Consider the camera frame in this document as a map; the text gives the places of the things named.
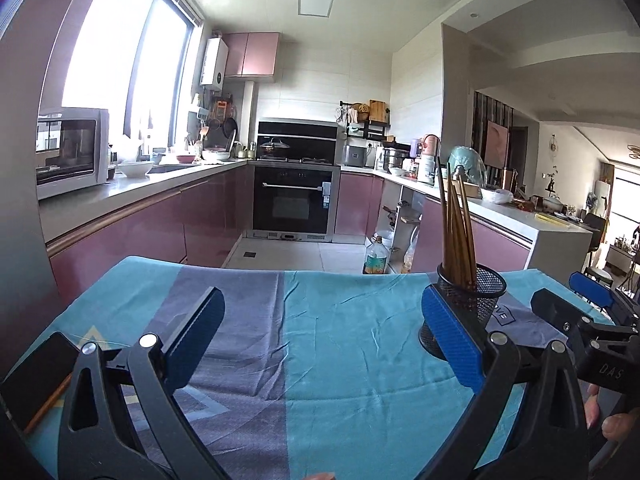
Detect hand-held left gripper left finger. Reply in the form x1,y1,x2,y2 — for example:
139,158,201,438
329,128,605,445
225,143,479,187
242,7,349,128
57,286,227,480

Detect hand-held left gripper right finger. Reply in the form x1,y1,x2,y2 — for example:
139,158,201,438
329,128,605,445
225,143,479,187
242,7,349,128
421,284,592,480

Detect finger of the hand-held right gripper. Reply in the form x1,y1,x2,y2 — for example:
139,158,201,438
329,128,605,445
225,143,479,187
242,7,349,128
569,270,640,328
530,287,640,358

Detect black mesh holder cup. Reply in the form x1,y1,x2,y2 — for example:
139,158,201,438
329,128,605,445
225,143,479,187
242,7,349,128
417,262,507,361

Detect bundle of wooden chopsticks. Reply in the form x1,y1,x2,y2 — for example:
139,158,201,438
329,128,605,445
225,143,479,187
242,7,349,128
436,156,478,291

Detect person's right hand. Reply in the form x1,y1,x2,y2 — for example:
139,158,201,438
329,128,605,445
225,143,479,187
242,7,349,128
586,384,640,443

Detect black dining chair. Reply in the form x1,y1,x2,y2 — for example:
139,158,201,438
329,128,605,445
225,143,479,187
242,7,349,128
584,212,608,271

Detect pink kitchen counter cabinets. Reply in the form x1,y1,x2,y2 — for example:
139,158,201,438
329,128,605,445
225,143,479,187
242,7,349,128
334,167,593,275
40,160,256,296

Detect cooking oil bottle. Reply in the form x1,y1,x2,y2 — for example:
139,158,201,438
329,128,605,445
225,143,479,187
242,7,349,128
362,235,391,276

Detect teal and grey tablecloth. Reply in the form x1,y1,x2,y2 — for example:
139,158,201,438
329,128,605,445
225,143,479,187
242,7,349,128
0,255,616,480

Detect teal food cover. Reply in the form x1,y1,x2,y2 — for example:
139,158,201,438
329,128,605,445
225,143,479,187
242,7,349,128
447,145,487,186

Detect black smartphone orange case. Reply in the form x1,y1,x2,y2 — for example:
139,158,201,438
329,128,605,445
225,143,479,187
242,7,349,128
0,331,80,436

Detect built-in black oven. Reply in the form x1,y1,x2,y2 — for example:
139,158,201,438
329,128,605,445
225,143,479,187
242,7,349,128
251,165,341,243

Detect steel cooking pot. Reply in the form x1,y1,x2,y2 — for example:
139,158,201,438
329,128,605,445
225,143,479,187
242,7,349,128
376,147,408,171

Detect pink kettle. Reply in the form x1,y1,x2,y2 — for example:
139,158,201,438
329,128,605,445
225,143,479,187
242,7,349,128
421,134,441,166

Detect pot with glass lid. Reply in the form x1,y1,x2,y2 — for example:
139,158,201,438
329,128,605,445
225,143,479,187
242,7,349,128
259,137,291,160

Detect countertop microwave oven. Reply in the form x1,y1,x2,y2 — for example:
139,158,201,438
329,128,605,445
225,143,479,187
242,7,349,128
35,107,111,201

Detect black range hood stove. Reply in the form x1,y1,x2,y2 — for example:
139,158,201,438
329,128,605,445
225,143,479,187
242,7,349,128
256,119,341,166

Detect kitchen window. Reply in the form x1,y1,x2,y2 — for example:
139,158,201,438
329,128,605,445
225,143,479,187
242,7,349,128
60,0,203,161

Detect pink wall picture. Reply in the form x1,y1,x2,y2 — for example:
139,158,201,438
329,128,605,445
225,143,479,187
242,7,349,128
486,120,510,168

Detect black wall shelf rack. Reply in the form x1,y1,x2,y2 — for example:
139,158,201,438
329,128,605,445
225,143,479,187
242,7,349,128
337,100,392,141

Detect white wall water heater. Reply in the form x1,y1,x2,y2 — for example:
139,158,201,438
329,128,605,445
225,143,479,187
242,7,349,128
200,37,229,87

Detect pink wall cabinet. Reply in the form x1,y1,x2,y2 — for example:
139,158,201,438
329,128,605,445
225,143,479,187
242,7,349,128
222,32,280,80

